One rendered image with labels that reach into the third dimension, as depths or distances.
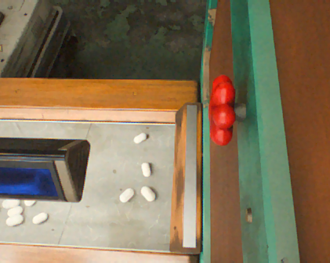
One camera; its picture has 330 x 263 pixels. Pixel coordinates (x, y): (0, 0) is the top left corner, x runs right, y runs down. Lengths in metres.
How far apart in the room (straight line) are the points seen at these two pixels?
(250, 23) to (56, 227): 0.62
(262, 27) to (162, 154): 0.55
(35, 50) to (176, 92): 0.91
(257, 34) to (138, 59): 1.62
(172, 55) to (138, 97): 1.06
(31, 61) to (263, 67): 1.36
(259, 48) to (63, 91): 0.68
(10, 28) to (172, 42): 0.89
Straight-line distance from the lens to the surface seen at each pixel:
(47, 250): 0.69
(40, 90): 0.83
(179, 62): 1.75
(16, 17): 1.51
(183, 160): 0.57
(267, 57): 0.17
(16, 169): 0.36
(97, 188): 0.70
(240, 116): 0.18
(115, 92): 0.76
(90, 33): 1.98
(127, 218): 0.67
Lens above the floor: 1.40
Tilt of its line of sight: 67 degrees down
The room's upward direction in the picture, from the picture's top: 8 degrees counter-clockwise
